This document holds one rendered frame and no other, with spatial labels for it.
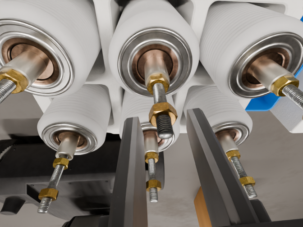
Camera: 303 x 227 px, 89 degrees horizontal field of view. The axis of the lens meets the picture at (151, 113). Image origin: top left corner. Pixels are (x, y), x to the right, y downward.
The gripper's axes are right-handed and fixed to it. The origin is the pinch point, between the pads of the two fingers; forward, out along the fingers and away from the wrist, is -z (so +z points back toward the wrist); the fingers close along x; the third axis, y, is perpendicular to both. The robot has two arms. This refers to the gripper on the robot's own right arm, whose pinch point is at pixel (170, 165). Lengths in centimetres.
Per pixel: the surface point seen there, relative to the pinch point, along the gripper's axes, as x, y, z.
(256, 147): -43, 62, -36
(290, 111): -30.9, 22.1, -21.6
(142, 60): 1.1, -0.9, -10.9
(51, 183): 13.6, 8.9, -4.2
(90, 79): 10.2, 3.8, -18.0
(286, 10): -17.4, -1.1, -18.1
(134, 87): 2.5, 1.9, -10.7
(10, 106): 47, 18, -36
